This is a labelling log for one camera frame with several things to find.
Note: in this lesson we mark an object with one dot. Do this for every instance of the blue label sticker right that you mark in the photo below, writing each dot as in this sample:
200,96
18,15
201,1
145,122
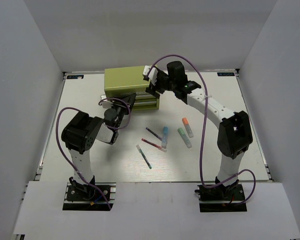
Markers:
226,74

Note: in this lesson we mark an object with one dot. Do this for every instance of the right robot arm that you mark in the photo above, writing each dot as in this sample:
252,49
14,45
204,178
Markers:
234,128

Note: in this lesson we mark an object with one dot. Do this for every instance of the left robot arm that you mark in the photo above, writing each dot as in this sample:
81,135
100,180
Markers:
83,130

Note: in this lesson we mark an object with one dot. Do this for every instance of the blue label sticker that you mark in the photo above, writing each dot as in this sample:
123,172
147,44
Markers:
75,77
226,74

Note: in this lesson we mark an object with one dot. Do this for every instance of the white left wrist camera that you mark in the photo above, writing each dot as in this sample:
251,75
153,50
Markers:
104,102

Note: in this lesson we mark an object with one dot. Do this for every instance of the red gel pen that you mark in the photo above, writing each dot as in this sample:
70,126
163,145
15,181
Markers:
154,145

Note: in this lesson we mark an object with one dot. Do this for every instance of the green metal drawer chest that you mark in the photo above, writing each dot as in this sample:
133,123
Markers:
123,81

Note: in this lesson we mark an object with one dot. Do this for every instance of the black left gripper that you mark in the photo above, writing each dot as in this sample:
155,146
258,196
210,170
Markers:
130,99

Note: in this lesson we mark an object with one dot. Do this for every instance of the green gel pen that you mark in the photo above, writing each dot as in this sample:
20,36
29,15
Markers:
143,156

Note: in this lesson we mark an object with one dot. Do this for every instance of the blue highlighter marker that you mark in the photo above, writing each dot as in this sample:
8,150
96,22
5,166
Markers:
164,140

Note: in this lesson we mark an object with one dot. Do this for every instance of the orange highlighter marker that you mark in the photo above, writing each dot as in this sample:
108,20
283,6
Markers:
187,127

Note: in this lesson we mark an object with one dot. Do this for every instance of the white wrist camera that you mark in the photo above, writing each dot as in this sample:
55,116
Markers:
150,74
104,102

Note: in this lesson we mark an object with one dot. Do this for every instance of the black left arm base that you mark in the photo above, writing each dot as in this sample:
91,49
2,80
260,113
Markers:
75,200

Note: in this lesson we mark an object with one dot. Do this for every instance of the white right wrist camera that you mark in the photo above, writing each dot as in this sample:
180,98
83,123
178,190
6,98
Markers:
150,74

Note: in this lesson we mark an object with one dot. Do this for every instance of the purple gel pen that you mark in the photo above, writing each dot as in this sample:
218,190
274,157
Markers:
154,134

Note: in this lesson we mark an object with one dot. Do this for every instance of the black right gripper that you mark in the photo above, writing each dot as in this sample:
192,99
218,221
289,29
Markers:
153,91

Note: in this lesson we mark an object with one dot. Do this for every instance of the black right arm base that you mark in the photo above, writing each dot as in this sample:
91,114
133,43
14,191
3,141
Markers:
221,200

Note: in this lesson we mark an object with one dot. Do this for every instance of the green highlighter marker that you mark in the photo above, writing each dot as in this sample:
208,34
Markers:
184,137

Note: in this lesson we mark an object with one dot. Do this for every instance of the blue label sticker left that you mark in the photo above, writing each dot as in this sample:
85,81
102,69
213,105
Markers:
75,77

